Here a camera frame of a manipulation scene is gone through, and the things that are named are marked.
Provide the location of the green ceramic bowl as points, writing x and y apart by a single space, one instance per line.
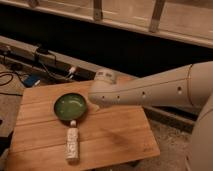
70 106

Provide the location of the metal rail beam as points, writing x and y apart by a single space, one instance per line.
53 59

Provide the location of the white plastic bottle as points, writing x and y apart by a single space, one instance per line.
72 145

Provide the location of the black clamp device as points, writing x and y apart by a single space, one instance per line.
42 50

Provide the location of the white plug connector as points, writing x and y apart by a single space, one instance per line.
72 70

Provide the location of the wooden table board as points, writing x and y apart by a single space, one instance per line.
107 136

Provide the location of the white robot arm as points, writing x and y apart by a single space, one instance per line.
186 86

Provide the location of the blue box on floor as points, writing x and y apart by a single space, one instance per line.
31 80

